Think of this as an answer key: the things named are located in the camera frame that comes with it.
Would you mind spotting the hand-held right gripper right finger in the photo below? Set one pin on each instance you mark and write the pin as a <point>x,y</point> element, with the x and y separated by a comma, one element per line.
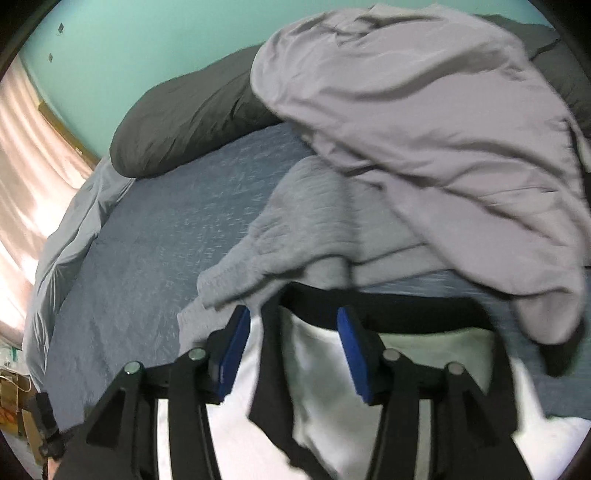
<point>353,355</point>

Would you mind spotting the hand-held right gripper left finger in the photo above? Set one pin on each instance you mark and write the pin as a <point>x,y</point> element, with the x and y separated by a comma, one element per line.
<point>235,350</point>

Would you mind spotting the white polo shirt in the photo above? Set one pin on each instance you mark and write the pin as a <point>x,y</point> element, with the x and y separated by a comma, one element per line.
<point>318,369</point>

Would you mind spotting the cardboard box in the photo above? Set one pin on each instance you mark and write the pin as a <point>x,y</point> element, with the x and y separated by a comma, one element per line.
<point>11,397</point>

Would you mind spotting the blue patterned bed sheet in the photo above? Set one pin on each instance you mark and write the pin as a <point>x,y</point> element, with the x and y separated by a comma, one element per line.
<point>161,240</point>

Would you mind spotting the grey knit garment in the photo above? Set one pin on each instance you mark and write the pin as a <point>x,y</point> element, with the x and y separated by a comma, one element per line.
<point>314,221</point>

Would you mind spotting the light grey duvet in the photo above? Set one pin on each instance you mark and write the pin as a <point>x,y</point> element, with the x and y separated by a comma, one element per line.
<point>60,258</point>

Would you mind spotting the pink curtain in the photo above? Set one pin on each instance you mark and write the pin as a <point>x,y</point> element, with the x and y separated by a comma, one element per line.
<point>27,184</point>

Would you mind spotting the dark grey long pillow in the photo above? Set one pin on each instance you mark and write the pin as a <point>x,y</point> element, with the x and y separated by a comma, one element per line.
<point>184,120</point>

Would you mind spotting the grey garment with black trim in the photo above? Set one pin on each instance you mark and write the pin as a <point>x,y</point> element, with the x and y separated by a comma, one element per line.
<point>415,115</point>

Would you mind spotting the wooden window frame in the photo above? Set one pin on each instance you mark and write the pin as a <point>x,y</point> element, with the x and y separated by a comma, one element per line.
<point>69,134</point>

